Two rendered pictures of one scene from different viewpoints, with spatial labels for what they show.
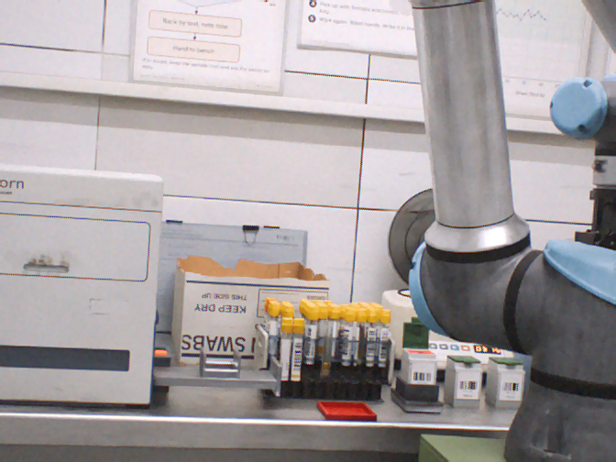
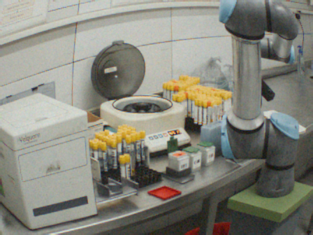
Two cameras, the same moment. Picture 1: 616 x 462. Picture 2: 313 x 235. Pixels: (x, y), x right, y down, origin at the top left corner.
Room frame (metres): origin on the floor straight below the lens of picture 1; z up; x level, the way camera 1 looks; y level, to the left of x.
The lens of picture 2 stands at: (-0.04, 0.82, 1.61)
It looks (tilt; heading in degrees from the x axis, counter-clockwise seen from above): 18 degrees down; 326
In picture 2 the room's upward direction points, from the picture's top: straight up
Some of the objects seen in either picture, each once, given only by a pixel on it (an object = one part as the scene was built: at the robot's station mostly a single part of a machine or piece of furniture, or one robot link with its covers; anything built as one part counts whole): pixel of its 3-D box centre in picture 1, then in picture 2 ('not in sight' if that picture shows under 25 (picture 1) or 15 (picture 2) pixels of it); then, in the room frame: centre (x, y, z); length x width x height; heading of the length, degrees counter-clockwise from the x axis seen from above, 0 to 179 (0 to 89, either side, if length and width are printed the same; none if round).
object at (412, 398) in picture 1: (416, 392); (178, 172); (1.35, -0.17, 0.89); 0.09 x 0.05 x 0.04; 9
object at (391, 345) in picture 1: (323, 355); (113, 159); (1.49, -0.04, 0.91); 0.20 x 0.10 x 0.07; 101
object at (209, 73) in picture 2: not in sight; (207, 79); (1.94, -0.74, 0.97); 0.26 x 0.17 x 0.19; 119
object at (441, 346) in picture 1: (452, 331); (144, 122); (1.68, -0.27, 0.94); 0.30 x 0.24 x 0.12; 2
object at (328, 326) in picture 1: (326, 356); (133, 166); (1.39, -0.04, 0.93); 0.01 x 0.01 x 0.10; 10
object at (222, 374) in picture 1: (202, 368); (103, 191); (1.27, 0.13, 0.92); 0.21 x 0.07 x 0.05; 101
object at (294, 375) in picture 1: (321, 354); (130, 166); (1.38, -0.04, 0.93); 0.17 x 0.09 x 0.11; 100
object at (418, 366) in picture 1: (418, 373); (178, 164); (1.35, -0.17, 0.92); 0.05 x 0.04 x 0.06; 9
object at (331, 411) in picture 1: (346, 411); (164, 192); (1.27, -0.07, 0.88); 0.07 x 0.07 x 0.01; 11
